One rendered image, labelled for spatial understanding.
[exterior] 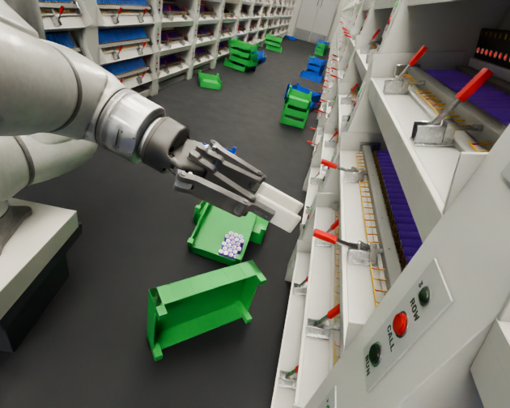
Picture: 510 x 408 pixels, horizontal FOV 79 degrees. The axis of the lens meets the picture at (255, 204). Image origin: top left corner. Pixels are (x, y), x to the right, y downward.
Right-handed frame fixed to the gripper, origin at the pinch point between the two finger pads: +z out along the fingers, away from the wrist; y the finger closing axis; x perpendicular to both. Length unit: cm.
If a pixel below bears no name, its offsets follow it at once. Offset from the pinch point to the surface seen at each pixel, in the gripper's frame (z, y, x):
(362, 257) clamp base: 14.4, 1.0, 0.3
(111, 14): -114, -139, -31
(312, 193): 24, -85, -39
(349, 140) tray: 13.3, -44.3, 1.4
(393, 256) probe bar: 17.4, 1.6, 3.3
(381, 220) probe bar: 16.9, -7.3, 3.0
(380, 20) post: 11, -115, 29
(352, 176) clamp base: 14.2, -25.6, 0.1
